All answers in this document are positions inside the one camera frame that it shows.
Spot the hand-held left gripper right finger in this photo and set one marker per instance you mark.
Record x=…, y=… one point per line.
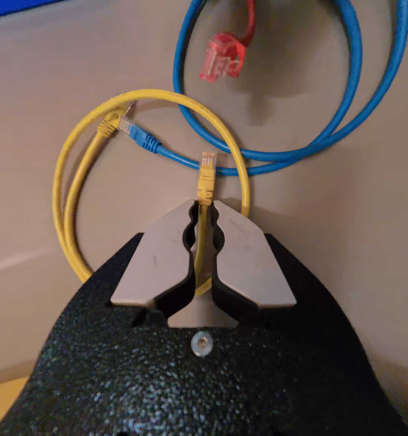
x=248, y=262

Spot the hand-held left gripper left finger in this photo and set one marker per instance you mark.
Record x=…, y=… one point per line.
x=156, y=259

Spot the beige desk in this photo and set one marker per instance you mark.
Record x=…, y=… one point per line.
x=54, y=61

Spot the blue plastic box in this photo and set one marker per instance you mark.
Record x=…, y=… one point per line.
x=13, y=6

